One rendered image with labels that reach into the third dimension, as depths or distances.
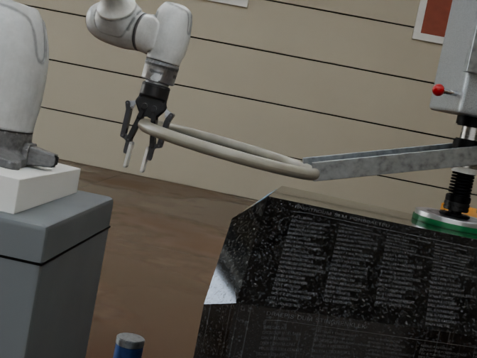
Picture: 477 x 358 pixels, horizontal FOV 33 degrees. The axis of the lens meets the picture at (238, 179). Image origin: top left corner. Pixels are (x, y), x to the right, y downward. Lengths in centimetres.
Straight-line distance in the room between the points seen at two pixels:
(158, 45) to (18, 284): 100
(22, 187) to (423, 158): 120
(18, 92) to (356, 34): 703
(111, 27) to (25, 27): 76
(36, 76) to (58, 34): 731
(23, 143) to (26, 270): 27
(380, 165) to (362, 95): 613
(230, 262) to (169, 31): 60
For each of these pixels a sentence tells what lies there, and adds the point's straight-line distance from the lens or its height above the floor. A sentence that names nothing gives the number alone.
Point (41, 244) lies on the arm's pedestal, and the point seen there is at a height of 77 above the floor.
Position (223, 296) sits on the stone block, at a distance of 196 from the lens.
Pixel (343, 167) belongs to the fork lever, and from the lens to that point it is 213.
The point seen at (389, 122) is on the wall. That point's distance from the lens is 830.
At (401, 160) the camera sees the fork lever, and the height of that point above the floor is 96.
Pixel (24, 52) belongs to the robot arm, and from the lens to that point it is 142.
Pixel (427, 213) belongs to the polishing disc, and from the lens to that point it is 224.
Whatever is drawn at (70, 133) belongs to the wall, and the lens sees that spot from 868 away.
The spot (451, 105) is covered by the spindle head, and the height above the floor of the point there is 112.
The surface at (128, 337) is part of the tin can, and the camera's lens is 291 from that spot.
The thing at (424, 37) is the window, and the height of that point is 191.
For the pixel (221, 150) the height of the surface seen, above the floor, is 91.
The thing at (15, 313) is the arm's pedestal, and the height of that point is 66.
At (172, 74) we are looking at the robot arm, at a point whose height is 106.
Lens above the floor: 105
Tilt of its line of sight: 6 degrees down
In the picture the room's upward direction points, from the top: 11 degrees clockwise
